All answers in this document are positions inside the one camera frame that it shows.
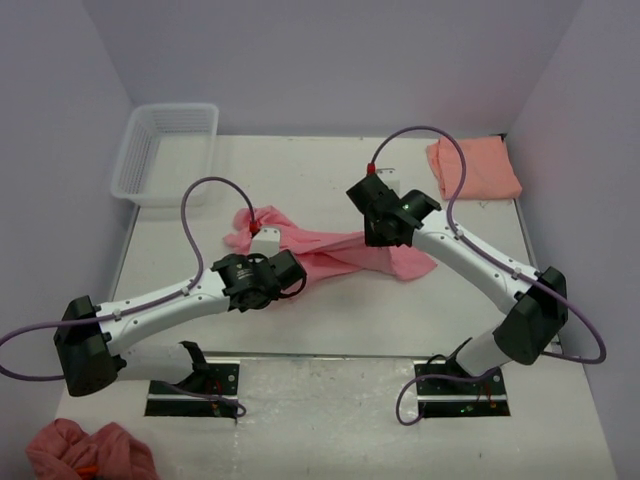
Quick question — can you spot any pink t shirt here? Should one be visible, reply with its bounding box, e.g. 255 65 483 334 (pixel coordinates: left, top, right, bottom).
255 205 437 284

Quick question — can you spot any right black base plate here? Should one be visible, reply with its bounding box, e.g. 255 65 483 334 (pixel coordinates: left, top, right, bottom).
416 369 511 419

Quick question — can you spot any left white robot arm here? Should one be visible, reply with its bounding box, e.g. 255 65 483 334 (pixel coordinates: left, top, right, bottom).
53 250 307 397

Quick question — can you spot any white plastic basket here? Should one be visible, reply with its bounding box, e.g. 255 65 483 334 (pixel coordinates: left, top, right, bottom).
110 103 219 208

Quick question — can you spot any crumpled salmon shirt pile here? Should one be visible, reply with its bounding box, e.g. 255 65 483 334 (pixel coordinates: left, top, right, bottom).
25 418 159 479

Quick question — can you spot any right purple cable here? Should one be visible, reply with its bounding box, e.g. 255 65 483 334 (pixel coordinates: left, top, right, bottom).
367 124 607 427

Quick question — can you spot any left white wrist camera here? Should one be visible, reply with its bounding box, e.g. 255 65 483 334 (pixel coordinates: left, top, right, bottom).
249 226 281 257

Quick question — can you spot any folded salmon t shirt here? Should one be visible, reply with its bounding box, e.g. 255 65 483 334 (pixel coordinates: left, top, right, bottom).
426 136 522 200

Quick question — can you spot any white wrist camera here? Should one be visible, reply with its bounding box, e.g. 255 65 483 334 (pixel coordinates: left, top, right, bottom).
376 168 400 195
249 226 281 257

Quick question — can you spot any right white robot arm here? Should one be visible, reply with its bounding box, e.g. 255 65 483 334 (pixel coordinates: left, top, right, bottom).
346 174 568 378

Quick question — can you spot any purple cable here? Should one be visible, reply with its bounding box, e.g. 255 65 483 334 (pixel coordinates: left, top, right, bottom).
367 124 607 427
0 177 264 419

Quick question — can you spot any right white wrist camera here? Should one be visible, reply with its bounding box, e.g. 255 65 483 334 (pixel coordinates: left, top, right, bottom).
376 168 400 195

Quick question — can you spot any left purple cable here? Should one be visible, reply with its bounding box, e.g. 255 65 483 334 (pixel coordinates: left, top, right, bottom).
0 177 264 419

